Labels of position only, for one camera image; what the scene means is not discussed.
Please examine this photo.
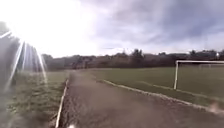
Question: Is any dark wooded bank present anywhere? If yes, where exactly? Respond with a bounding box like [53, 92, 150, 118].
[0, 21, 44, 88]

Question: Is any pale kerb line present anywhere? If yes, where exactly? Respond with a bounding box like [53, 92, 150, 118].
[54, 78, 70, 128]
[99, 78, 224, 114]

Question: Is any green grass sports field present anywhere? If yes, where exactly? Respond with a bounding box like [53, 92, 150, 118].
[84, 66, 224, 110]

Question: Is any rough grass verge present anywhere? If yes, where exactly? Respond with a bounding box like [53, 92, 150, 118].
[0, 69, 70, 128]

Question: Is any grey-brown dirt track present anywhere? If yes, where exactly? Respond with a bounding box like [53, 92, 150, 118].
[58, 70, 224, 128]

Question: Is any row of dark trees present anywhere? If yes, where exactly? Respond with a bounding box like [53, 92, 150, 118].
[41, 48, 224, 71]

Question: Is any white football goal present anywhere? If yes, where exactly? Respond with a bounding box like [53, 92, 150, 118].
[173, 59, 224, 91]

